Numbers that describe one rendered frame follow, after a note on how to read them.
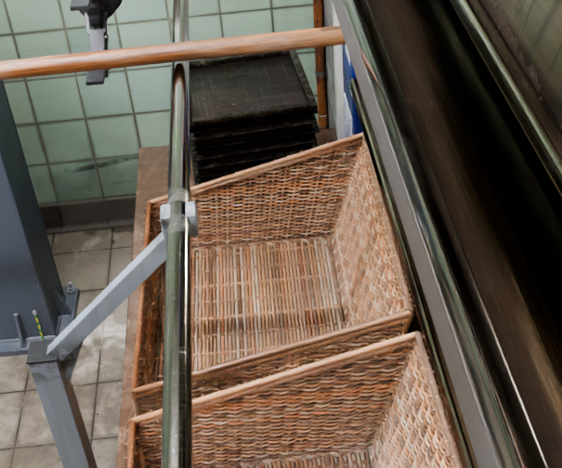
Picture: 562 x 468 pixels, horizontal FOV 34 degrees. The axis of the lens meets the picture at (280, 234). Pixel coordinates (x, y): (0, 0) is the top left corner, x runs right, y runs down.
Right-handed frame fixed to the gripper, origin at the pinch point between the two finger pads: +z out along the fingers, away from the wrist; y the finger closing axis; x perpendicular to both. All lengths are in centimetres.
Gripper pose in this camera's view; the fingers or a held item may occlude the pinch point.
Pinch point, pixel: (87, 44)
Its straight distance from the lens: 158.8
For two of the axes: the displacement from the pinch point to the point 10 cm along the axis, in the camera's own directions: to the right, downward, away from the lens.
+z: 0.8, 6.1, -7.8
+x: -10.0, 0.9, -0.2
